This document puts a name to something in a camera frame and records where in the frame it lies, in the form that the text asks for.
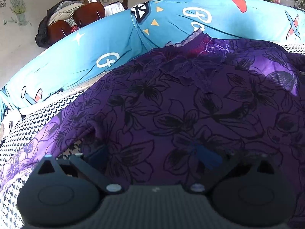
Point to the purple floral red-lined garment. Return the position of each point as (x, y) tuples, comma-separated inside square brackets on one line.
[(190, 114)]

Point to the blue cartoon print sofa backrest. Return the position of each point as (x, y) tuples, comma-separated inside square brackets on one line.
[(115, 40)]

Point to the houndstooth sofa seat cover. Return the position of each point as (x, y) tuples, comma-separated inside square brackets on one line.
[(28, 128)]

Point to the brown wooden chair right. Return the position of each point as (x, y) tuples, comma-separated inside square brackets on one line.
[(88, 14)]

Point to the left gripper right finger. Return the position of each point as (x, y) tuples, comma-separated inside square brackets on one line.
[(210, 159)]

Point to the brown wooden chair left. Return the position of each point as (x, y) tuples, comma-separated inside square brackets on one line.
[(58, 31)]

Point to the brown wooden chair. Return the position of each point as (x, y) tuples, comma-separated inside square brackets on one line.
[(58, 31), (88, 14)]

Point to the white clothed dining table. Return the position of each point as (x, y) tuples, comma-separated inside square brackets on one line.
[(113, 8)]

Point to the dark wooden chair behind table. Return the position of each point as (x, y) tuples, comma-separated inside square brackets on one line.
[(125, 4)]

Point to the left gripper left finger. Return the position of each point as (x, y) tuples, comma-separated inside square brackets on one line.
[(98, 159)]

